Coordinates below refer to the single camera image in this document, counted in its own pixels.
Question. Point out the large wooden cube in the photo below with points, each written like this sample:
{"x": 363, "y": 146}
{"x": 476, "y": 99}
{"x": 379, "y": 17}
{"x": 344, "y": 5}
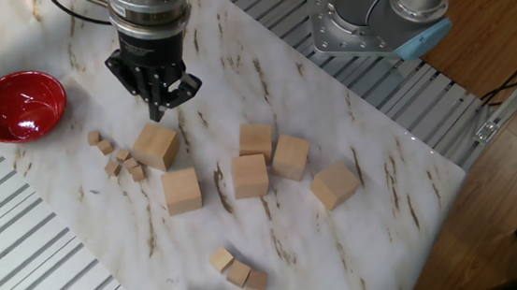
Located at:
{"x": 255, "y": 140}
{"x": 181, "y": 192}
{"x": 290, "y": 157}
{"x": 334, "y": 185}
{"x": 155, "y": 145}
{"x": 249, "y": 177}

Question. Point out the white marble pattern board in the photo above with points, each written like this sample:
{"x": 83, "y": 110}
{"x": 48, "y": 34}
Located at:
{"x": 325, "y": 245}

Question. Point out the red glossy bowl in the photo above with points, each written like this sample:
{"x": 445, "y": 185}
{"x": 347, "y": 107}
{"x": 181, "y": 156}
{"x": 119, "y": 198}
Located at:
{"x": 20, "y": 107}

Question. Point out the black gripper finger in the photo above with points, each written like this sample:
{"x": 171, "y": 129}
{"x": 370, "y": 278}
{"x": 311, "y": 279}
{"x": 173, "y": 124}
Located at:
{"x": 181, "y": 89}
{"x": 139, "y": 83}

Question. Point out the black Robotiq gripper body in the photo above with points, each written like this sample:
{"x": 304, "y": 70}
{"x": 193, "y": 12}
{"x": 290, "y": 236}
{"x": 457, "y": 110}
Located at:
{"x": 151, "y": 53}

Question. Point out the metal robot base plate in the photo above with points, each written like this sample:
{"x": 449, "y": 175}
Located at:
{"x": 338, "y": 37}

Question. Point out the tiny wooden cube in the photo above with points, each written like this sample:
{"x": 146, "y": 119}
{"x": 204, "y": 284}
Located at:
{"x": 94, "y": 138}
{"x": 137, "y": 174}
{"x": 105, "y": 147}
{"x": 130, "y": 163}
{"x": 113, "y": 169}
{"x": 122, "y": 154}

